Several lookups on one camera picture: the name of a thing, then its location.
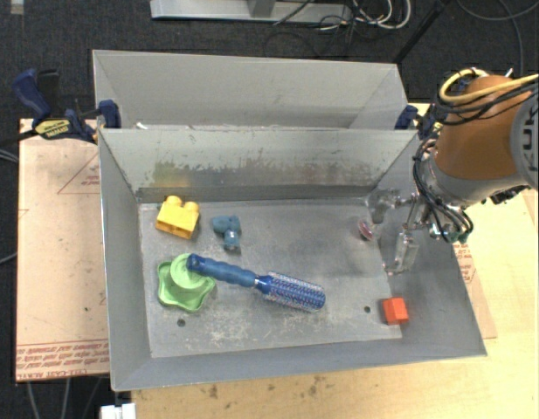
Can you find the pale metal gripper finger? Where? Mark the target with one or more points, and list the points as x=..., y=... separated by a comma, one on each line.
x=381, y=203
x=402, y=253

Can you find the small pink round toy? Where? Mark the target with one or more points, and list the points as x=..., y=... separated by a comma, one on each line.
x=367, y=229

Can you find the orange block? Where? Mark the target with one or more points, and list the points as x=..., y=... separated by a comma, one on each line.
x=395, y=311

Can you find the grey metal bin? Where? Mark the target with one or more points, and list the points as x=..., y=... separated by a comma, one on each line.
x=273, y=251

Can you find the blue hairbrush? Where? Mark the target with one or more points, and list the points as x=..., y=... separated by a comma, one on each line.
x=269, y=284

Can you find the blue-grey toy figure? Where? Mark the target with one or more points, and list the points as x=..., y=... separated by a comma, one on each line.
x=227, y=228

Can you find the yellow toy brick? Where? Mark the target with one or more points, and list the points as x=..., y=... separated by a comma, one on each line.
x=178, y=220

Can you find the green star-shaped cup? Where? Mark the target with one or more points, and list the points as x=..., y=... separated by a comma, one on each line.
x=178, y=287

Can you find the brown cardboard board, red print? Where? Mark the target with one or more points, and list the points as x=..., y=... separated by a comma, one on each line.
x=59, y=242

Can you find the black cylinder on white bracket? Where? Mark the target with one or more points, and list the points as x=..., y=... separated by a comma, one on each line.
x=505, y=196

